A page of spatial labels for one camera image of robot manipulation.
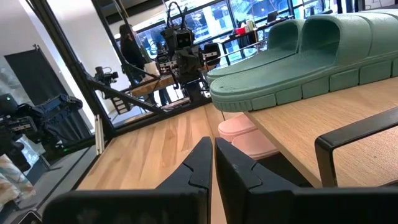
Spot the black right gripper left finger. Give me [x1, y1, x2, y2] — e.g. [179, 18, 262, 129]
[42, 136, 214, 224]

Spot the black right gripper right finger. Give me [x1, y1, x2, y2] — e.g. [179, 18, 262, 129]
[214, 137, 398, 224]

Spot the green rubber slide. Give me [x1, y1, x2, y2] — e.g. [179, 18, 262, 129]
[209, 11, 398, 113]
[205, 18, 306, 85]

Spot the pink rubber slide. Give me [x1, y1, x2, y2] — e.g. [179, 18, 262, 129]
[231, 128, 281, 161]
[217, 113, 259, 143]

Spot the wooden shelf with black frame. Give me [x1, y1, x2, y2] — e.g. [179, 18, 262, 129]
[243, 75, 398, 189]

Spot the wooden background table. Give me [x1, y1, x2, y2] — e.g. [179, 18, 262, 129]
[129, 73, 177, 98]

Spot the person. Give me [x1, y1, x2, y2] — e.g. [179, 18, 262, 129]
[119, 24, 149, 86]

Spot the black background equipment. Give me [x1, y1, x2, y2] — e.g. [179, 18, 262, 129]
[0, 93, 93, 162]

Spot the patterned cloth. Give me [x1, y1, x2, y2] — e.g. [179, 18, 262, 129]
[0, 154, 37, 214]

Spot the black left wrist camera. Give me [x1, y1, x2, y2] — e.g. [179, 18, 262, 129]
[169, 27, 196, 51]

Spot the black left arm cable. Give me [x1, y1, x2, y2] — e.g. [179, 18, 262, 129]
[167, 1, 189, 30]

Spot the black camera on frame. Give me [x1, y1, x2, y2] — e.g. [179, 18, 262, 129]
[94, 65, 119, 87]

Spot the white bracket strip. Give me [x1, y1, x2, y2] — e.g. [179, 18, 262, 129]
[94, 114, 106, 156]

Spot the black metal rig frame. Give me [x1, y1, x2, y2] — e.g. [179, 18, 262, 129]
[27, 0, 218, 150]

